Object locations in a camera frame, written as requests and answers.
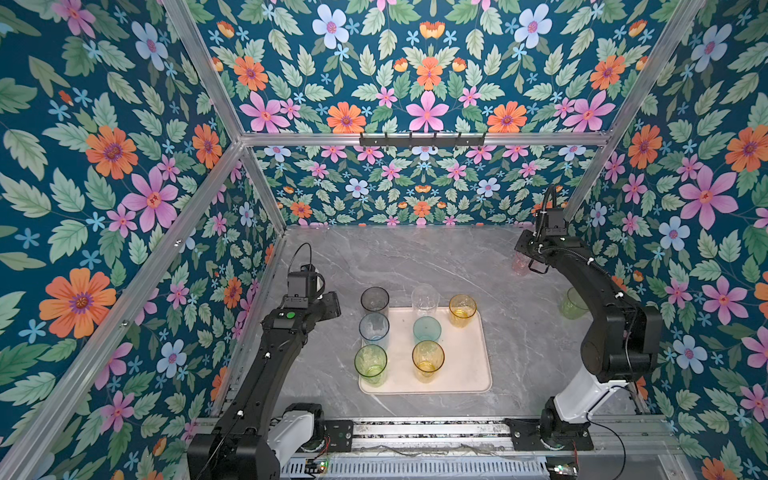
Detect pink tumbler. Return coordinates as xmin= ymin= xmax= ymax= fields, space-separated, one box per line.
xmin=512 ymin=252 xmax=531 ymax=277

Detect grey smoky tumbler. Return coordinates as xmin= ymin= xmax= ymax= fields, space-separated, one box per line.
xmin=360 ymin=286 xmax=390 ymax=316

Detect light blue tumbler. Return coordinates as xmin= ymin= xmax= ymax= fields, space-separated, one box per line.
xmin=358 ymin=312 xmax=390 ymax=349

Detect tall green faceted tumbler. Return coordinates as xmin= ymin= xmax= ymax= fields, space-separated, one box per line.
xmin=354 ymin=344 xmax=388 ymax=387

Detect clear glass tumbler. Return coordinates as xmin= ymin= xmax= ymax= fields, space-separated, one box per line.
xmin=411 ymin=284 xmax=441 ymax=318

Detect teal dotted tumbler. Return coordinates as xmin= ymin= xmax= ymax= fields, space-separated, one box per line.
xmin=412 ymin=316 xmax=442 ymax=343

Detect short yellow tumbler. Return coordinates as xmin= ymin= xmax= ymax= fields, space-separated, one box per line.
xmin=449 ymin=294 xmax=477 ymax=328

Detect tall yellow tumbler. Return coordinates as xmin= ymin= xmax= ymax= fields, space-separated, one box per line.
xmin=411 ymin=340 xmax=445 ymax=383

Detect beige plastic tray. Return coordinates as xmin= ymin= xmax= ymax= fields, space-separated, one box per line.
xmin=358 ymin=307 xmax=492 ymax=395

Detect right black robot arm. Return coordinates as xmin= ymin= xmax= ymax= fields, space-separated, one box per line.
xmin=515 ymin=230 xmax=663 ymax=450

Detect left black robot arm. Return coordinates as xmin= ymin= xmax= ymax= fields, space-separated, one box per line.
xmin=186 ymin=292 xmax=341 ymax=479

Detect short green tumbler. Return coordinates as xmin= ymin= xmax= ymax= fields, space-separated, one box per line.
xmin=559 ymin=287 xmax=589 ymax=320

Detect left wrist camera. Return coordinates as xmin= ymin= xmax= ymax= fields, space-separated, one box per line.
xmin=287 ymin=270 xmax=325 ymax=301

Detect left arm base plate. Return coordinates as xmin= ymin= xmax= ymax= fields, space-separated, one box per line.
xmin=299 ymin=419 xmax=355 ymax=455

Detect aluminium front rail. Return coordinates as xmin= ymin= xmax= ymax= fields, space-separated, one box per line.
xmin=185 ymin=416 xmax=679 ymax=458

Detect metal hook rail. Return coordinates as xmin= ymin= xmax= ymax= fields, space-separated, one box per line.
xmin=358 ymin=132 xmax=486 ymax=149

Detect white vented cable duct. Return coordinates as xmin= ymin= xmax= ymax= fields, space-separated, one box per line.
xmin=280 ymin=457 xmax=550 ymax=479

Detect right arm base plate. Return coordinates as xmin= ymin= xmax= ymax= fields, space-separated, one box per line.
xmin=503 ymin=418 xmax=594 ymax=452

